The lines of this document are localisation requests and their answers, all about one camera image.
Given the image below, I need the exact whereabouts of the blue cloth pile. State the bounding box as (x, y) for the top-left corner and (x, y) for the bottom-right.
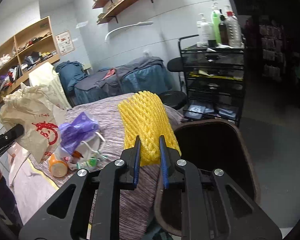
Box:
(55, 61), (88, 96)

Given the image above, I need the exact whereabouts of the black round stool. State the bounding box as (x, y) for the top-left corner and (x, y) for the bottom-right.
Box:
(159, 57), (187, 110)

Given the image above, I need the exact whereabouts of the green clear plastic wrapper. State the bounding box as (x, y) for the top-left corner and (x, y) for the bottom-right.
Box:
(76, 155), (107, 172)

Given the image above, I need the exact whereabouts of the wooden cubby shelf unit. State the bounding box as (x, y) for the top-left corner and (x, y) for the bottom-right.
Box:
(0, 16), (60, 103)

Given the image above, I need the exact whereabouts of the dark brown bottle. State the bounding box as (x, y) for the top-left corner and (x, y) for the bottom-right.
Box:
(218, 15), (229, 45)

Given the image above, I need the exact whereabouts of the cream cloth draped chair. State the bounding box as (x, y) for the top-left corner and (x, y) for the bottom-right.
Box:
(29, 62), (71, 108)

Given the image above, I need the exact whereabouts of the wall poster red print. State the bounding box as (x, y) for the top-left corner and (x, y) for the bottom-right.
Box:
(55, 30), (75, 56)

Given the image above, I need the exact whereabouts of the yellow foam fruit net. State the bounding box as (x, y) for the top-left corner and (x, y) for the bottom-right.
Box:
(118, 91), (180, 166)

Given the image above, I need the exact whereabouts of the white floor lamp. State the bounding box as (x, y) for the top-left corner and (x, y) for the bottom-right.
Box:
(104, 21), (154, 42)

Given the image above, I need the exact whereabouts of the cream paper bag red print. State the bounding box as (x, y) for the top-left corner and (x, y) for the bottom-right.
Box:
(0, 85), (66, 163)

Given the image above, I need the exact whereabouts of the pink polka dot blanket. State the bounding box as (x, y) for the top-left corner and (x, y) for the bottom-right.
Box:
(7, 143), (40, 224)

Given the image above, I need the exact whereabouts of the red cloth on bed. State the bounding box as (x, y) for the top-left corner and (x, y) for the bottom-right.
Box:
(103, 68), (116, 80)

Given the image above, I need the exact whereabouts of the white pump bottle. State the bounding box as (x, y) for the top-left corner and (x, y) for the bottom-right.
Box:
(197, 13), (211, 47)

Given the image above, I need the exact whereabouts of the blue grey massage bed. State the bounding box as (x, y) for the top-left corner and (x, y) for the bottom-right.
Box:
(74, 56), (173, 105)

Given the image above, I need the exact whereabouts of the purple plastic bag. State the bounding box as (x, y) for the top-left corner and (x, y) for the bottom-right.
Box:
(59, 112), (100, 155)

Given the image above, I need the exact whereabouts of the green pump bottle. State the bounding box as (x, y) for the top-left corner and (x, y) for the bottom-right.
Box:
(211, 2), (221, 43)

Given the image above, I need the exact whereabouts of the white plastic bag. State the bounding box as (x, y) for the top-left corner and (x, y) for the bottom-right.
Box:
(66, 132), (106, 171)

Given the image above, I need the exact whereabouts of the purple striped bed cover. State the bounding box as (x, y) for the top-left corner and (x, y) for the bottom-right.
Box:
(27, 92), (186, 240)

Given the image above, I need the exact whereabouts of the clear ribbed plastic bottle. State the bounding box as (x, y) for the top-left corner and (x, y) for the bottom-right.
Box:
(225, 11), (242, 47)

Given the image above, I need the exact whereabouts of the dark brown trash bin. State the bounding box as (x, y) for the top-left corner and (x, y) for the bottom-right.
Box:
(153, 119), (261, 237)

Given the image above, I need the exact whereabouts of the white orange plastic bottle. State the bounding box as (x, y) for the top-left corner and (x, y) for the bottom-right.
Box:
(47, 153), (68, 178)

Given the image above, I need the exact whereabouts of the black metal trolley rack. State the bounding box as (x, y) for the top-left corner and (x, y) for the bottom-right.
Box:
(178, 35), (245, 126)

